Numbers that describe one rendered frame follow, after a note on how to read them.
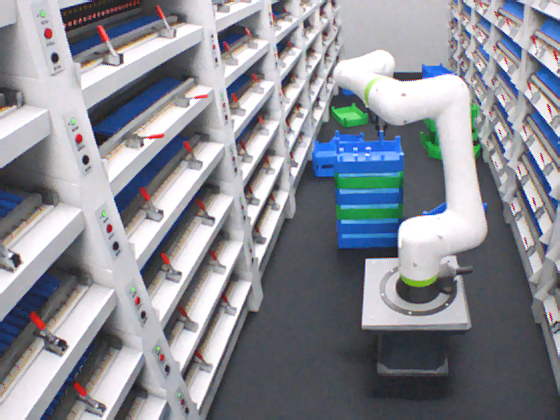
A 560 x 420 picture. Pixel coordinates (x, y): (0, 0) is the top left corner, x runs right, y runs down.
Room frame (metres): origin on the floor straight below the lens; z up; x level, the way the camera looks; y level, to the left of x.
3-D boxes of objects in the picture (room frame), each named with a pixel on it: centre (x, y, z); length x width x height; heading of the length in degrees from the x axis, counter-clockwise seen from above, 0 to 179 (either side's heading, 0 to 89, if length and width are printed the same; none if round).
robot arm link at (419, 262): (1.03, -0.41, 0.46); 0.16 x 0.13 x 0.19; 97
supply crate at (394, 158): (1.78, -0.42, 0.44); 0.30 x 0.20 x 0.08; 77
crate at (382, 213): (1.78, -0.42, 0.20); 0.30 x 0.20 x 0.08; 77
